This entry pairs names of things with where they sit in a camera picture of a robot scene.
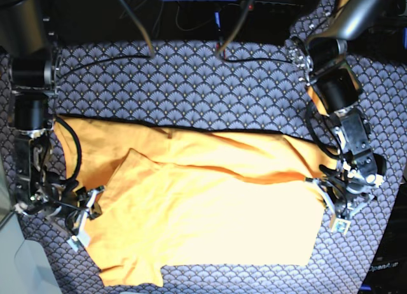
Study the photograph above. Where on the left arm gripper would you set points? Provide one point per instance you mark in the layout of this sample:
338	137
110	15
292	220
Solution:
348	188

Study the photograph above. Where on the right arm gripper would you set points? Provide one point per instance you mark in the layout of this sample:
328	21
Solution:
38	190

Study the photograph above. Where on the yellow T-shirt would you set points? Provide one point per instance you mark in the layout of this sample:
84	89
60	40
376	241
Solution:
181	197

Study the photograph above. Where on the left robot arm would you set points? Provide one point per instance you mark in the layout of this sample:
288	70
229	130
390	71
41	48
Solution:
322	58

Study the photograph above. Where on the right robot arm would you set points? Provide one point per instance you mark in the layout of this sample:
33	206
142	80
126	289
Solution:
32	72

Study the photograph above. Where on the black OpenArm case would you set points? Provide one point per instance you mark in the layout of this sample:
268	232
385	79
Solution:
387	273

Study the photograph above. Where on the blue fan-pattern tablecloth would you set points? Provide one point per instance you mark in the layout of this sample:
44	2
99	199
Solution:
186	85

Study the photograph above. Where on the red black table clamp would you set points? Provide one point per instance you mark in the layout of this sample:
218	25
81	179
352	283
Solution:
220	52

